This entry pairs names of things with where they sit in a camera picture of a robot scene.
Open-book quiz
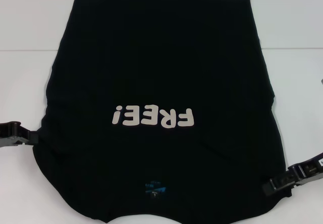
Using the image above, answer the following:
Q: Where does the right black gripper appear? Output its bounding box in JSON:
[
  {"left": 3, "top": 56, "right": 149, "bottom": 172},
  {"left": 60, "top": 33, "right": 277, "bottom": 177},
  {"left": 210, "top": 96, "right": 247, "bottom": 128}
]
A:
[{"left": 262, "top": 153, "right": 323, "bottom": 197}]

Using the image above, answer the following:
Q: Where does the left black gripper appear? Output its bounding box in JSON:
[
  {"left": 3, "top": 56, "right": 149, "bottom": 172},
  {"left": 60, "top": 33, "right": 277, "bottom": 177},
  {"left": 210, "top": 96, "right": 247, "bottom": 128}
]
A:
[{"left": 0, "top": 121, "right": 39, "bottom": 149}]

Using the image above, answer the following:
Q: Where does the black shirt with FREE print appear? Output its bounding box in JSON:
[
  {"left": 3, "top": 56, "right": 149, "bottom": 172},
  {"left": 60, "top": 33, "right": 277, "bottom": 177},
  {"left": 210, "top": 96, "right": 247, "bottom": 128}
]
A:
[{"left": 32, "top": 0, "right": 295, "bottom": 224}]

